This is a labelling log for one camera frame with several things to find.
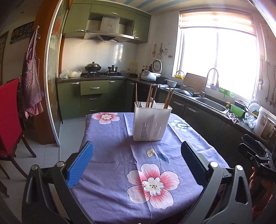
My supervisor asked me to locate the wooden chopstick in holder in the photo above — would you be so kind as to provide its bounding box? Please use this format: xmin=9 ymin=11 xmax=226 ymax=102
xmin=147 ymin=87 xmax=153 ymax=108
xmin=145 ymin=84 xmax=152 ymax=108
xmin=163 ymin=87 xmax=171 ymax=109
xmin=167 ymin=89 xmax=175 ymax=108
xmin=151 ymin=87 xmax=158 ymax=108

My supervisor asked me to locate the white rice cooker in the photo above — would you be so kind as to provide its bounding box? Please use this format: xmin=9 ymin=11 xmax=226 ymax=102
xmin=141 ymin=59 xmax=162 ymax=82

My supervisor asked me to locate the black wok with lid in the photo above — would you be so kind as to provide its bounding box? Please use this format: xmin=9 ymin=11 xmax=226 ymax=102
xmin=85 ymin=62 xmax=101 ymax=73

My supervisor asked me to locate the steel sink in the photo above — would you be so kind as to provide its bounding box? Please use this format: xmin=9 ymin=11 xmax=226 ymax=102
xmin=195 ymin=98 xmax=227 ymax=113

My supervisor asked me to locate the white plastic bucket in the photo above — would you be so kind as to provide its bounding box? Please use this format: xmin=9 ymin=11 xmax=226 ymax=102
xmin=253 ymin=106 xmax=275 ymax=140

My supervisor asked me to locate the checkered apron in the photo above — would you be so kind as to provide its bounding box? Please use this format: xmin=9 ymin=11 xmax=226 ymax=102
xmin=22 ymin=26 xmax=45 ymax=118

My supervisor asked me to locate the green plastic basin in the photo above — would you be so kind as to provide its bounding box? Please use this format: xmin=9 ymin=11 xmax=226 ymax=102
xmin=230 ymin=104 xmax=245 ymax=118

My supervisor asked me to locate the white plastic utensil holder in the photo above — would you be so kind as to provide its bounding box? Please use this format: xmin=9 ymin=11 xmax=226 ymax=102
xmin=132 ymin=102 xmax=172 ymax=141

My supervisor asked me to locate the chrome kitchen faucet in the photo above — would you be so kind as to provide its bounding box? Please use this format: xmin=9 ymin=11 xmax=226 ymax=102
xmin=201 ymin=67 xmax=219 ymax=99

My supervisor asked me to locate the small steel pot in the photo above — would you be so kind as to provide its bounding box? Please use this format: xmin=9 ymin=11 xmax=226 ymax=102
xmin=108 ymin=65 xmax=118 ymax=73

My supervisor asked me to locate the gas stove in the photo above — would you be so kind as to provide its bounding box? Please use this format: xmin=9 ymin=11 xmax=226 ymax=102
xmin=81 ymin=72 xmax=125 ymax=78

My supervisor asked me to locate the purple floral tablecloth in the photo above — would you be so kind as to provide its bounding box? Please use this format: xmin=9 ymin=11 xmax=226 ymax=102
xmin=72 ymin=113 xmax=228 ymax=223

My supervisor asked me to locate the person's right hand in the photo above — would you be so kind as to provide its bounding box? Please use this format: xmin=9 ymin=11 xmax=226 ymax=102
xmin=249 ymin=167 xmax=275 ymax=210

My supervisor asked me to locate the white bowl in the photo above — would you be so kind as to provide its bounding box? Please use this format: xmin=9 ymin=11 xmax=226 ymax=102
xmin=167 ymin=80 xmax=177 ymax=88

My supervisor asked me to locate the black inner pot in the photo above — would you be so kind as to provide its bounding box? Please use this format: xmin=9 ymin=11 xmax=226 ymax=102
xmin=156 ymin=76 xmax=168 ymax=84

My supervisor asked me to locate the red chair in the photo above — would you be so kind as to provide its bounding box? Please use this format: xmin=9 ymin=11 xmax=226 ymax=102
xmin=0 ymin=78 xmax=36 ymax=178

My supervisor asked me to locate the steel range hood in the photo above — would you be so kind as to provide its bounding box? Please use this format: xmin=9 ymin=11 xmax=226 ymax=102
xmin=84 ymin=16 xmax=134 ymax=43

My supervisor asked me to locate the wooden cutting board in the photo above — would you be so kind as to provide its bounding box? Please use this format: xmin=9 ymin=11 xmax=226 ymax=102
xmin=183 ymin=73 xmax=205 ymax=92

